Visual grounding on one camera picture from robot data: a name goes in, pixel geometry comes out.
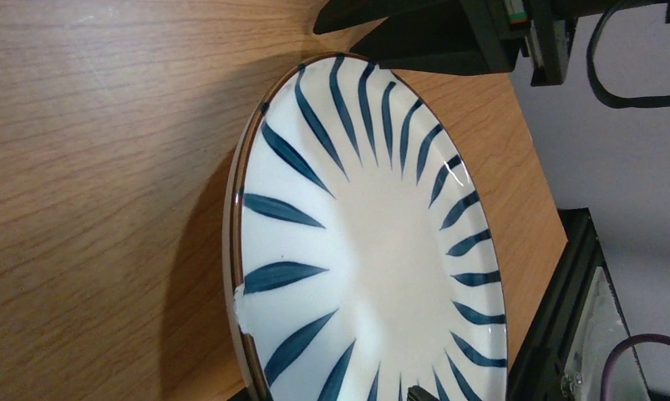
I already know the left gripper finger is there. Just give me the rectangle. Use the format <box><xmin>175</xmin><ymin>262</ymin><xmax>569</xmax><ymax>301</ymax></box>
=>
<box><xmin>406</xmin><ymin>385</ymin><xmax>438</xmax><ymax>401</ymax></box>

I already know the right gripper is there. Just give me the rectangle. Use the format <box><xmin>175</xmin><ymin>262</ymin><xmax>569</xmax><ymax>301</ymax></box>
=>
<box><xmin>350</xmin><ymin>1</ymin><xmax>657</xmax><ymax>86</ymax></box>

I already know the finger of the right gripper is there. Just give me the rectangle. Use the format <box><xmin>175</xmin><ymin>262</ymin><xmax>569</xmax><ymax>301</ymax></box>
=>
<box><xmin>312</xmin><ymin>0</ymin><xmax>468</xmax><ymax>34</ymax></box>

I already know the white black striped plate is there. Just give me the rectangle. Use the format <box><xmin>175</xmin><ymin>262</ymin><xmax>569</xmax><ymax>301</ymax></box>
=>
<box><xmin>223</xmin><ymin>53</ymin><xmax>509</xmax><ymax>400</ymax></box>

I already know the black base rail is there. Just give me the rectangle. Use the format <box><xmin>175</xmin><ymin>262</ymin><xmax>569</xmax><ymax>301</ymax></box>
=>
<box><xmin>507</xmin><ymin>208</ymin><xmax>630</xmax><ymax>400</ymax></box>

